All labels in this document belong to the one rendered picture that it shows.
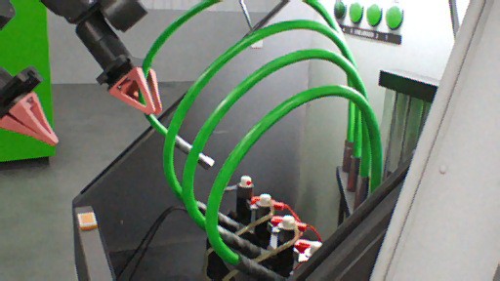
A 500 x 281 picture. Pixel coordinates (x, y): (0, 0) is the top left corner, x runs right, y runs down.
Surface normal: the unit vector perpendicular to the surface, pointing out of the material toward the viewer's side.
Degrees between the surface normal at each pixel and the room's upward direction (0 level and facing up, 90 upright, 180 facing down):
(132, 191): 90
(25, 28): 90
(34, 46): 90
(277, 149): 90
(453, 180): 76
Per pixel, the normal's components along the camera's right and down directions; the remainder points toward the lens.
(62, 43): 0.38, 0.29
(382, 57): -0.92, 0.07
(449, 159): -0.88, -0.16
